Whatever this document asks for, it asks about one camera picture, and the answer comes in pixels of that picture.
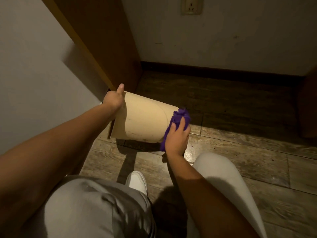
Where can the person's right forearm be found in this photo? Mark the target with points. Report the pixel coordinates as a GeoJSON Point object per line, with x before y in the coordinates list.
{"type": "Point", "coordinates": [205, 198]}

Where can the beige plastic waste bin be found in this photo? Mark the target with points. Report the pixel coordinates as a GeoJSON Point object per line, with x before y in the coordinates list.
{"type": "Point", "coordinates": [142, 118]}

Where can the purple cleaning cloth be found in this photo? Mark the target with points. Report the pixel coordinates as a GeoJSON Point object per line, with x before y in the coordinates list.
{"type": "Point", "coordinates": [176, 123]}

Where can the person's left thumb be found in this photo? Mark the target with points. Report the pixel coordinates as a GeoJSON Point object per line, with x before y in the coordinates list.
{"type": "Point", "coordinates": [120, 88]}

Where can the beige wall socket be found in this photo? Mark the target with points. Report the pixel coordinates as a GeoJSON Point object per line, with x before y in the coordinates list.
{"type": "Point", "coordinates": [192, 5]}

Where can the white shoe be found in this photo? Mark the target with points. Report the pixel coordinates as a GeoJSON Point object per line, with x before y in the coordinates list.
{"type": "Point", "coordinates": [137, 182]}

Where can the brown wooden furniture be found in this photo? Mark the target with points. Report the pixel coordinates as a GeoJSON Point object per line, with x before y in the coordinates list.
{"type": "Point", "coordinates": [308, 104]}

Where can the person's left hand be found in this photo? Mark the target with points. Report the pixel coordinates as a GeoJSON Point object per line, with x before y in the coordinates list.
{"type": "Point", "coordinates": [113, 99]}

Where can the wooden cabinet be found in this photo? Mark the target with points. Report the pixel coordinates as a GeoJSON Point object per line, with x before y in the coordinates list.
{"type": "Point", "coordinates": [99, 42]}

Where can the dark baseboard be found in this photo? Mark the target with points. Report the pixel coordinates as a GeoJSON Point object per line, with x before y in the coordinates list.
{"type": "Point", "coordinates": [220, 73]}

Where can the person's grey trousers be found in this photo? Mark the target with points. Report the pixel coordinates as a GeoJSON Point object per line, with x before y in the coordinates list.
{"type": "Point", "coordinates": [104, 208]}

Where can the person's left forearm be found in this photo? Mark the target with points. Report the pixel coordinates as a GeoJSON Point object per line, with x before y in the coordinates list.
{"type": "Point", "coordinates": [47, 156]}

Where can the person's right hand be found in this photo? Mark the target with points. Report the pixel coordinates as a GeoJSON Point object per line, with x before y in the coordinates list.
{"type": "Point", "coordinates": [176, 142]}

